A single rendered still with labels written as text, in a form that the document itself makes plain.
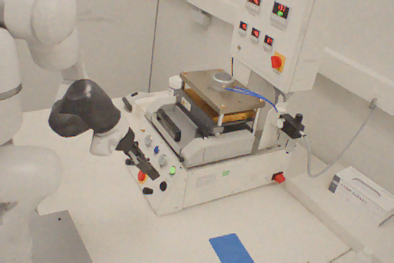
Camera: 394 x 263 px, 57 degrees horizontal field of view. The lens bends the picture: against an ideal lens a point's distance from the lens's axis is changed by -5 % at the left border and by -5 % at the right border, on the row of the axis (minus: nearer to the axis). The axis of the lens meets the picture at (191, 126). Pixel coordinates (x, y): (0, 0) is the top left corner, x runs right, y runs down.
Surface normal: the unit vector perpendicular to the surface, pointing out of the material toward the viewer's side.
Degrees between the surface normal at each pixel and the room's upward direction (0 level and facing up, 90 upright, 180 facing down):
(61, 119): 60
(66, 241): 4
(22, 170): 48
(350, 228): 0
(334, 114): 90
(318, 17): 90
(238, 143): 90
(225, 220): 0
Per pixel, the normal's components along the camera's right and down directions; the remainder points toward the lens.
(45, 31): -0.02, 0.74
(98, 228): 0.14, -0.84
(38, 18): -0.01, 0.42
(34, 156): 0.44, -0.66
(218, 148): 0.48, 0.52
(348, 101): -0.84, 0.18
